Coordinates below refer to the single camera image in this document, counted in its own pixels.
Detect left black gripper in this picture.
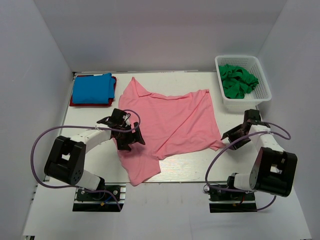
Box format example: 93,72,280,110
115,121,145,151

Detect pink t shirt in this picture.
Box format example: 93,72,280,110
118,78,225,186

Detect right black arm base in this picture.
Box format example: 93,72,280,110
203,185,257,213

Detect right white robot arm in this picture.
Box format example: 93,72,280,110
222,109,298,200

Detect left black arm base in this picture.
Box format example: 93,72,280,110
72,183,127,213

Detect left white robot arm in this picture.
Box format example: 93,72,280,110
44,108,146,200

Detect folded red t shirt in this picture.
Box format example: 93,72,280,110
68,74,118,108

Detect white plastic basket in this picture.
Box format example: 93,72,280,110
215,55,272,111

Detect folded blue t shirt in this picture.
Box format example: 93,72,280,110
71,72,115,104

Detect green t shirt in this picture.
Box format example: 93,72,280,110
218,64,259,99

